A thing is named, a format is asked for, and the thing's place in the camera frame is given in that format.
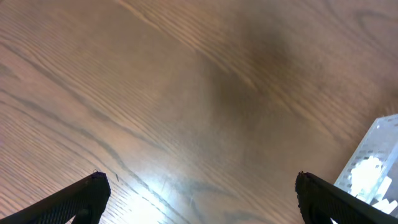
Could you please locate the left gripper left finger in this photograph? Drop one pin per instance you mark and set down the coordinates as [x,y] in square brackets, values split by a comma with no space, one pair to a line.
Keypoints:
[81,202]

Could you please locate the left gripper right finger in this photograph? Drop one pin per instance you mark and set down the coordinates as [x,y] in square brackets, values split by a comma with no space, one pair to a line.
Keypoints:
[321,202]

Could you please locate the clear mesh plastic basket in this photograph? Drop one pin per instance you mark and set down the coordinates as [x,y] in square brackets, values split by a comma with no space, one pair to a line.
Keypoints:
[380,141]

